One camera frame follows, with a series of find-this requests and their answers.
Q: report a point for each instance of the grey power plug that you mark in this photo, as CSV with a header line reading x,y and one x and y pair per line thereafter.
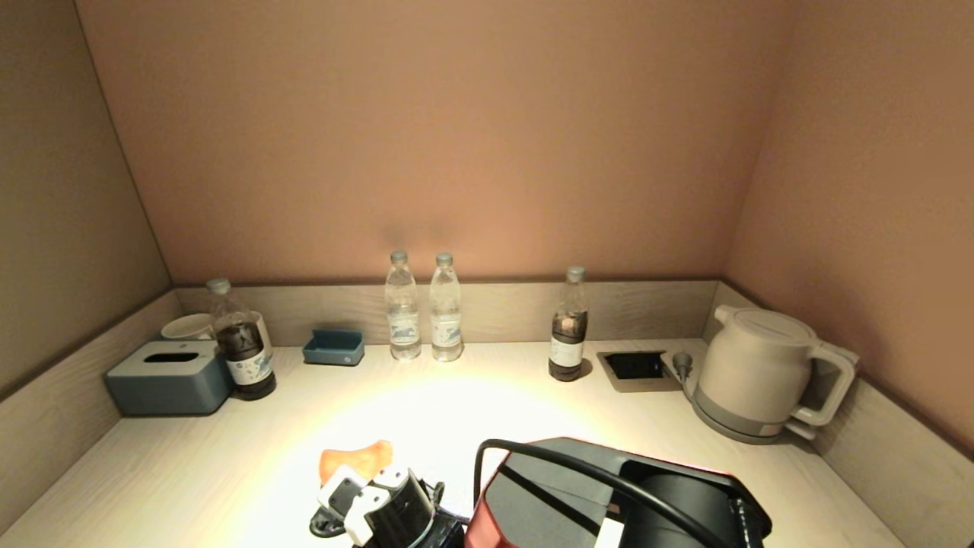
x,y
682,361

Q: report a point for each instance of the white paper cup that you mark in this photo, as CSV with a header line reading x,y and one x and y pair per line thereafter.
x,y
185,327

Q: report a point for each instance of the white electric kettle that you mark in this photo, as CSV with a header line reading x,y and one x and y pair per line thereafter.
x,y
749,365

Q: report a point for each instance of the clear water bottle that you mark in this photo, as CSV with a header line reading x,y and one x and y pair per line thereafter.
x,y
402,320
446,320

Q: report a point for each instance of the orange fluffy cloth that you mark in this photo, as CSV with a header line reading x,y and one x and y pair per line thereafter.
x,y
354,459

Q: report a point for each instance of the black and white wrist camera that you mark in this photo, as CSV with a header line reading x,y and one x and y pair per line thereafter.
x,y
388,506

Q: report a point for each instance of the small blue plastic tray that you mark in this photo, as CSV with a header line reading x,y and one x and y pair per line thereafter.
x,y
333,350

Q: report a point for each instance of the recessed black power socket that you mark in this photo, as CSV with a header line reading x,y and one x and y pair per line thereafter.
x,y
635,367

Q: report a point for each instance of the dark drink bottle white label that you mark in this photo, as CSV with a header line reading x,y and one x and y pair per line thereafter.
x,y
244,358
568,342

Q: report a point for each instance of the red and black right robot arm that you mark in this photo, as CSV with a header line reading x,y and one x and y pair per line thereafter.
x,y
563,502

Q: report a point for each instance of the blue-grey tissue box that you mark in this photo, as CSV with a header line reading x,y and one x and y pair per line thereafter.
x,y
167,380

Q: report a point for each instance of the grey kettle base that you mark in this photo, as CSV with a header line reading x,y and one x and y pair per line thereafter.
x,y
723,426

